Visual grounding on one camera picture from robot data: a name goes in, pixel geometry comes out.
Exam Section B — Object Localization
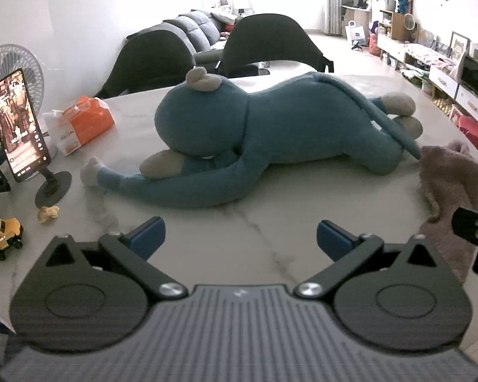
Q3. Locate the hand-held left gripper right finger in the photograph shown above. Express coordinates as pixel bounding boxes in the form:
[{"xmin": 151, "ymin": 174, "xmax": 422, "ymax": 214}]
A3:
[{"xmin": 293, "ymin": 219, "xmax": 441, "ymax": 300}]

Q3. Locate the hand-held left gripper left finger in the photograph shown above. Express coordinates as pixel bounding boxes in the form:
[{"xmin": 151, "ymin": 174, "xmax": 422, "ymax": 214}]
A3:
[{"xmin": 46, "ymin": 217, "xmax": 190, "ymax": 301}]

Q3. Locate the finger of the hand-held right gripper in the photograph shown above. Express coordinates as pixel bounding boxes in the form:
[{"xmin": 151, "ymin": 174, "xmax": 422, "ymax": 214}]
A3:
[{"xmin": 452, "ymin": 206, "xmax": 478, "ymax": 279}]

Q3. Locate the blue plush monkey toy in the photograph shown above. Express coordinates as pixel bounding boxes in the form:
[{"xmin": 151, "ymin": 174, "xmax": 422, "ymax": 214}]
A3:
[{"xmin": 81, "ymin": 67, "xmax": 425, "ymax": 208}]

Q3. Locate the black phone stand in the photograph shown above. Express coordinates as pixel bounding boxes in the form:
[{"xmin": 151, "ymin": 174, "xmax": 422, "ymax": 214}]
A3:
[{"xmin": 35, "ymin": 167, "xmax": 72, "ymax": 209}]

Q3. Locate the orange tissue pack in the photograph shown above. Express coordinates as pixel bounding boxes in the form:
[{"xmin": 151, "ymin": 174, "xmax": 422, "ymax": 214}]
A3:
[{"xmin": 43, "ymin": 96, "xmax": 116, "ymax": 157}]

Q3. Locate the yellow toy truck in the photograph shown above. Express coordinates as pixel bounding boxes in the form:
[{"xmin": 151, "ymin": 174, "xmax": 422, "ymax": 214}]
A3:
[{"xmin": 0, "ymin": 218, "xmax": 25, "ymax": 261}]

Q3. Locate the white low cabinet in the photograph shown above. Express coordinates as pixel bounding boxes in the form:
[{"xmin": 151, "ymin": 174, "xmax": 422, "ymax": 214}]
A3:
[{"xmin": 376, "ymin": 34, "xmax": 478, "ymax": 120}]

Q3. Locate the black smartphone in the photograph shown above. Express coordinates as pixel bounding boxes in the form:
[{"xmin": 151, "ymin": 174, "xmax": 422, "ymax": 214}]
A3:
[{"xmin": 0, "ymin": 68, "xmax": 52, "ymax": 183}]

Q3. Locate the pink patterned cloth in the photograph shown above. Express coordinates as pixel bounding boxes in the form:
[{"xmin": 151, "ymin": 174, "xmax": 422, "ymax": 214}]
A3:
[{"xmin": 406, "ymin": 44, "xmax": 457, "ymax": 68}]

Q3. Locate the black dining chair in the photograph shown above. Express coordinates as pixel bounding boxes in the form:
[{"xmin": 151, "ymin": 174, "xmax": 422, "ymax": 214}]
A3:
[
  {"xmin": 219, "ymin": 14, "xmax": 335, "ymax": 78},
  {"xmin": 93, "ymin": 30, "xmax": 196, "ymax": 99}
]

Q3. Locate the wooden shelf cabinet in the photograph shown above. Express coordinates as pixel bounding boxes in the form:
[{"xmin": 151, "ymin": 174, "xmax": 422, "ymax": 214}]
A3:
[{"xmin": 380, "ymin": 9, "xmax": 417, "ymax": 42}]

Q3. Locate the white paper bag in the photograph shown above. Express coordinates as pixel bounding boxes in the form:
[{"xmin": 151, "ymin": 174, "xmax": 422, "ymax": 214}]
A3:
[{"xmin": 345, "ymin": 21, "xmax": 368, "ymax": 42}]

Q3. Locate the grey sofa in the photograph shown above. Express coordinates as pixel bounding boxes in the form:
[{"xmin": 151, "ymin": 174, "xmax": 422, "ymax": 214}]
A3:
[{"xmin": 127, "ymin": 9, "xmax": 269, "ymax": 76}]

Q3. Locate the white desk fan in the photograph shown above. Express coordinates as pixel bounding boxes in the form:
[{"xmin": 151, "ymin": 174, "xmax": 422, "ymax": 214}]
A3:
[{"xmin": 0, "ymin": 45, "xmax": 58, "ymax": 160}]

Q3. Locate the wooden desk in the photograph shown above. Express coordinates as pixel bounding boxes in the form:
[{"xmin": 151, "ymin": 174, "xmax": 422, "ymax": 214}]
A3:
[{"xmin": 341, "ymin": 4, "xmax": 373, "ymax": 34}]

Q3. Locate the grey curtain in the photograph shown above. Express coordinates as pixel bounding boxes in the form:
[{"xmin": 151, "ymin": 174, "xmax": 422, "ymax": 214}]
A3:
[{"xmin": 327, "ymin": 0, "xmax": 345, "ymax": 36}]

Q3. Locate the white office chair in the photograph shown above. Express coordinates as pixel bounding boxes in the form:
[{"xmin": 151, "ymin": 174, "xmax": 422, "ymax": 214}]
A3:
[{"xmin": 232, "ymin": 0, "xmax": 256, "ymax": 17}]

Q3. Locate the standing picture frame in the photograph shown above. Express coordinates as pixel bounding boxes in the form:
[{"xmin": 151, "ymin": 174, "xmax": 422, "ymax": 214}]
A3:
[{"xmin": 448, "ymin": 31, "xmax": 471, "ymax": 64}]

